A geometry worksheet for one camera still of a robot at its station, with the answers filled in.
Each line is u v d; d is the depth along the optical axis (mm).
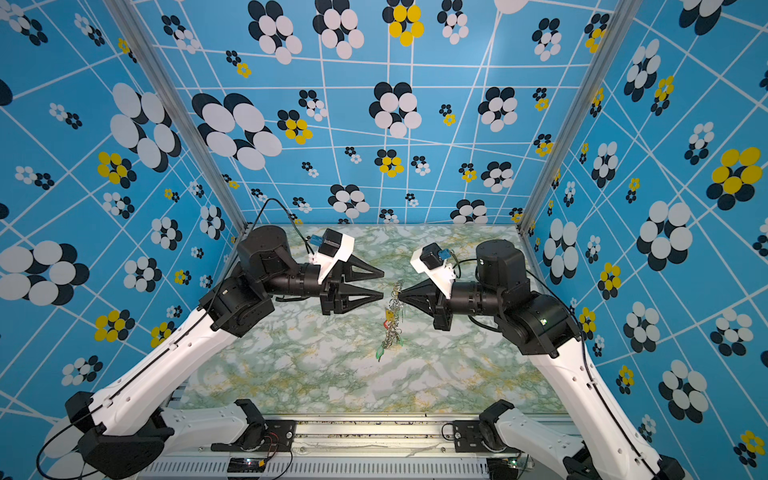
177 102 845
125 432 386
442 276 468
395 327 558
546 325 394
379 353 668
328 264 449
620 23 693
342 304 480
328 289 467
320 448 722
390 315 570
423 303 541
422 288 523
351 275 532
